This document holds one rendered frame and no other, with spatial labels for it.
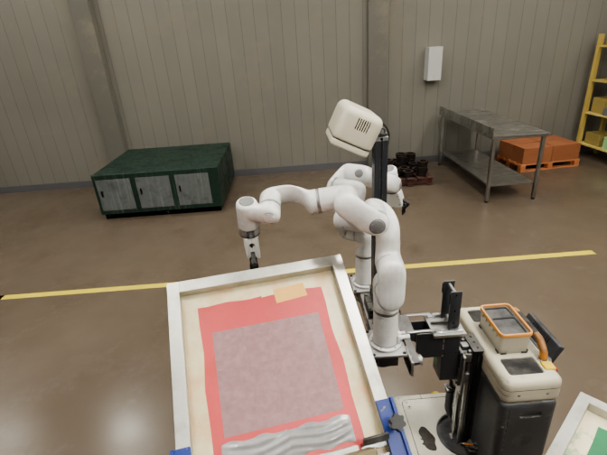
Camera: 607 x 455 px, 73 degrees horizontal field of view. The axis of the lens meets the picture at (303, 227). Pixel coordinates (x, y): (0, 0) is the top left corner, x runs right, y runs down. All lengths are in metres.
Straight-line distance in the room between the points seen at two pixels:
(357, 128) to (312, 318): 0.65
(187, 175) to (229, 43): 2.50
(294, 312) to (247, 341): 0.17
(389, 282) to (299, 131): 6.31
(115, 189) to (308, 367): 5.46
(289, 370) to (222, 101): 6.58
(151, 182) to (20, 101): 3.24
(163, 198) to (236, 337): 5.09
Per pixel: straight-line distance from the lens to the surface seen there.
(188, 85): 7.63
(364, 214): 1.29
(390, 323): 1.60
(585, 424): 1.87
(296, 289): 1.38
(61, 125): 8.49
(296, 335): 1.32
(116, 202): 6.54
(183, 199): 6.23
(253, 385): 1.28
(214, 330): 1.34
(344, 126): 1.42
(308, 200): 1.34
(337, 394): 1.29
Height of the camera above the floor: 2.24
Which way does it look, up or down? 25 degrees down
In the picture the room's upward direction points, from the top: 4 degrees counter-clockwise
